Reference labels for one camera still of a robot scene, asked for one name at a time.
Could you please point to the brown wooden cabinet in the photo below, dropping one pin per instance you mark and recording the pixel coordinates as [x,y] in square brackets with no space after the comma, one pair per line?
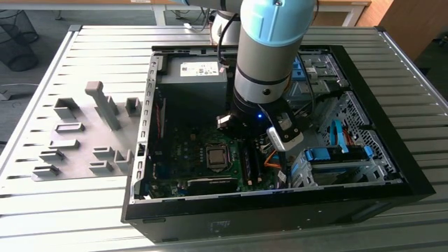
[412,23]

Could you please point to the grey metal disk bay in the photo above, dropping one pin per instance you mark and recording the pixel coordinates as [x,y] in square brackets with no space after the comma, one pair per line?
[321,68]
[342,170]

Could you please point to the blue disk carrier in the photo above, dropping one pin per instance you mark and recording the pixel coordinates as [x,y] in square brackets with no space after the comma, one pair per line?
[297,71]

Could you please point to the green motherboard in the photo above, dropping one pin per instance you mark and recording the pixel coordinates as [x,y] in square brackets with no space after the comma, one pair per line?
[185,157]

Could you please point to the black open PC case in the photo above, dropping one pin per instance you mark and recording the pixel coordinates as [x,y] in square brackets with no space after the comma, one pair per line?
[280,218]

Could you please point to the grey power supply white label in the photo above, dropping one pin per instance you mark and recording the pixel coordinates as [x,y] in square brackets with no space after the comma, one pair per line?
[188,99]

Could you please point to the CPU socket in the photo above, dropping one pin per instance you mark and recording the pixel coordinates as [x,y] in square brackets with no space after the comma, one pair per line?
[216,156]

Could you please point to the black disk in blue carrier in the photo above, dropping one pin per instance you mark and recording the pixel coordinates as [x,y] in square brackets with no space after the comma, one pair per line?
[316,153]

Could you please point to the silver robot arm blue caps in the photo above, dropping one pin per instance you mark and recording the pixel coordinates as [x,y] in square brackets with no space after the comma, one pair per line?
[265,52]

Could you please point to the black mesh waste basket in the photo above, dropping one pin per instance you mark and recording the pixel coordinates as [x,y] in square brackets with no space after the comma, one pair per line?
[17,39]

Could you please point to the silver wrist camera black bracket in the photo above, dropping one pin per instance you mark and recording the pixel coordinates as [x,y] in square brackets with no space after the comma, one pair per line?
[285,136]

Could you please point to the white framed desk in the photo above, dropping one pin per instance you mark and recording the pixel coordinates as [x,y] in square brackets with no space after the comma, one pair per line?
[158,18]

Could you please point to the grey parts rack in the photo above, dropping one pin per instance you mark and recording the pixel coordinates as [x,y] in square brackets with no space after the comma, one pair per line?
[104,123]

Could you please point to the black graphics card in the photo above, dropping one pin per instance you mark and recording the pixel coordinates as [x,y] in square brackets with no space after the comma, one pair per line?
[209,183]

